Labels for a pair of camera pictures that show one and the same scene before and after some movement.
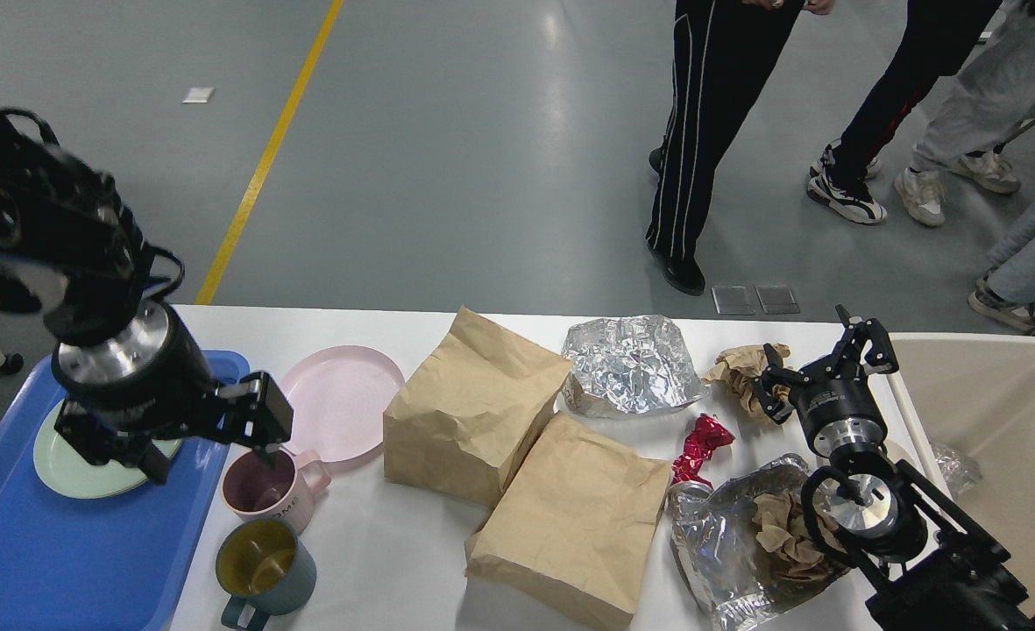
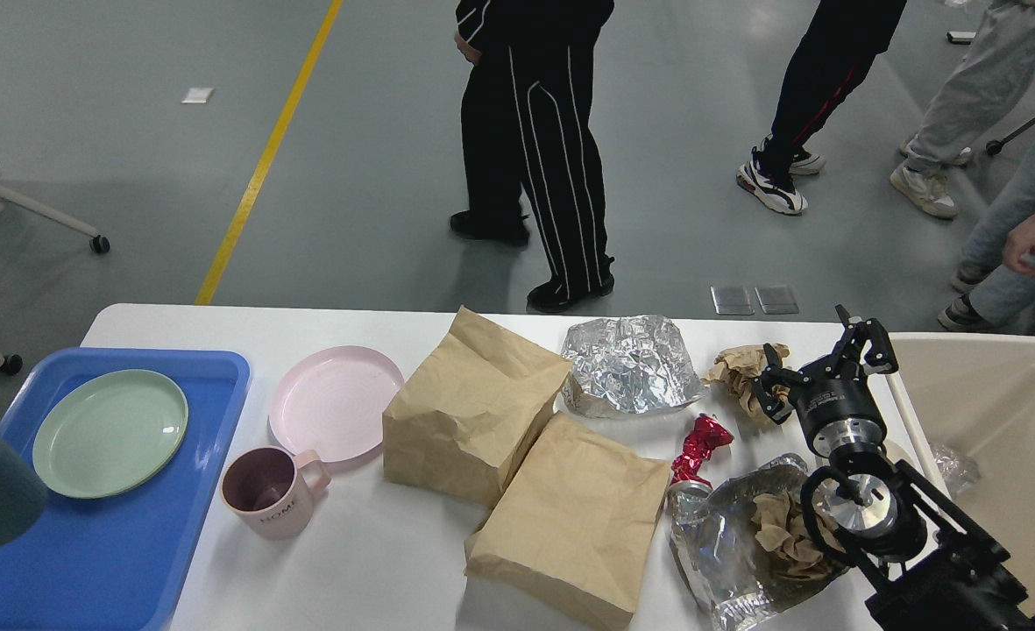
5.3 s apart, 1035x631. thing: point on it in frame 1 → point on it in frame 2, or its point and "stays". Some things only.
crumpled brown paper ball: (738, 367) stays
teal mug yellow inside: (266, 569) → (1, 495)
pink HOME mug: (285, 493) stays
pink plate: (338, 396) stays
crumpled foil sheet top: (628, 365) stays
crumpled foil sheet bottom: (713, 532) stays
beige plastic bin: (1010, 403) stays
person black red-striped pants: (935, 40) → (840, 40)
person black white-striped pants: (723, 51) → (528, 123)
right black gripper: (837, 404) stays
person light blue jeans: (1031, 282) → (1010, 248)
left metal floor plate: (733, 300) stays
